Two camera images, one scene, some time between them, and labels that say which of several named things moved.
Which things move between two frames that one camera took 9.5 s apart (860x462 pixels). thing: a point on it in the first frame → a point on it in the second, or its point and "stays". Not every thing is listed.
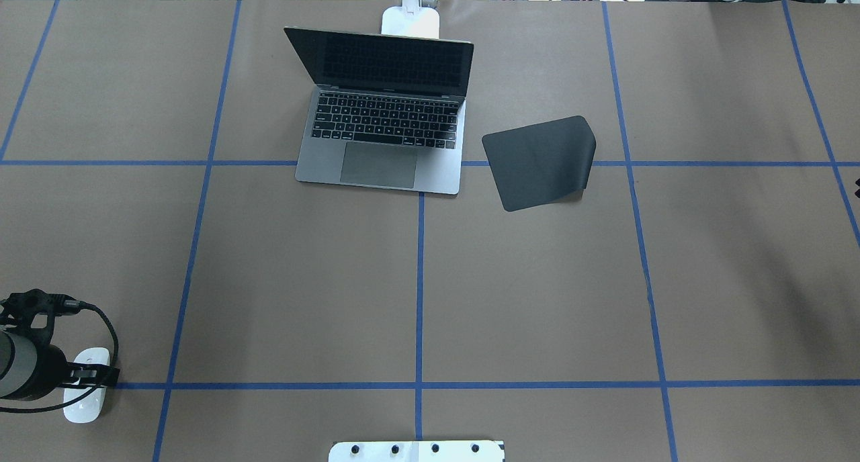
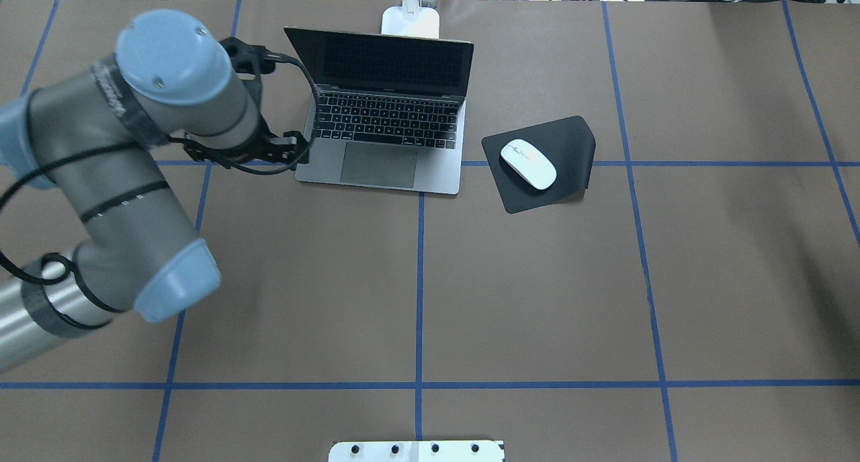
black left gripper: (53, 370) → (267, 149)
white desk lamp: (418, 15) stays
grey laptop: (387, 110) stays
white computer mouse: (88, 409) → (529, 164)
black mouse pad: (541, 163) stays
